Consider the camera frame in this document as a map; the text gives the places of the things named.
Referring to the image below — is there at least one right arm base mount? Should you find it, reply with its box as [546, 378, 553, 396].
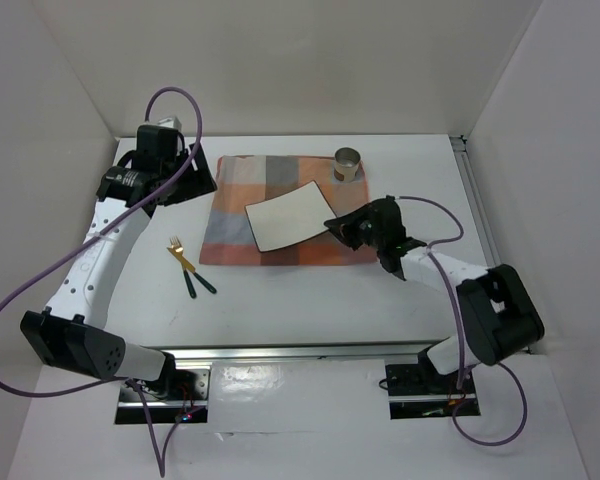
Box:
[378, 364, 481, 420]

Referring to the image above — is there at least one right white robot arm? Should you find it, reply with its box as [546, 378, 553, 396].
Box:
[324, 196, 545, 392]

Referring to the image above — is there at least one purple cable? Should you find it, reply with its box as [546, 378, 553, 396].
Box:
[394, 194, 529, 447]
[0, 87, 204, 476]

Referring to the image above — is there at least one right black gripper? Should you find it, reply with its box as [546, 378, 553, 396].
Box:
[324, 203, 384, 250]

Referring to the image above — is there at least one aluminium rail right side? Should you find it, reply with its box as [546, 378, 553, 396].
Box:
[449, 136, 501, 266]

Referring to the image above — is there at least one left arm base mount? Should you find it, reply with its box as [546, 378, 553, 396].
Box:
[114, 365, 211, 425]

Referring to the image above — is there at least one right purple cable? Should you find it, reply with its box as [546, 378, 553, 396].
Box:
[394, 194, 529, 447]

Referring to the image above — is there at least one gold fork green handle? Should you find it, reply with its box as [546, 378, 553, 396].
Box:
[168, 236, 197, 299]

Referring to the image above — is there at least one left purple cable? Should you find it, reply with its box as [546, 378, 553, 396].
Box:
[0, 87, 204, 476]

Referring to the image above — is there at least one beige metal cup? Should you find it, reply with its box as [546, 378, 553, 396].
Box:
[333, 147, 361, 183]

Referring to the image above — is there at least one gold knife green handle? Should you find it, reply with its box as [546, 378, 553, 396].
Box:
[188, 260, 217, 294]

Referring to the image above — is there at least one square white plate black rim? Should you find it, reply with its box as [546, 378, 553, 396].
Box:
[245, 181, 336, 253]

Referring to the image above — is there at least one checkered orange blue cloth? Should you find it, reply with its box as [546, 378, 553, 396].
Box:
[199, 155, 376, 266]

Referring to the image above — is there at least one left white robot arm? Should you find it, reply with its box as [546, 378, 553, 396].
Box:
[20, 117, 216, 399]

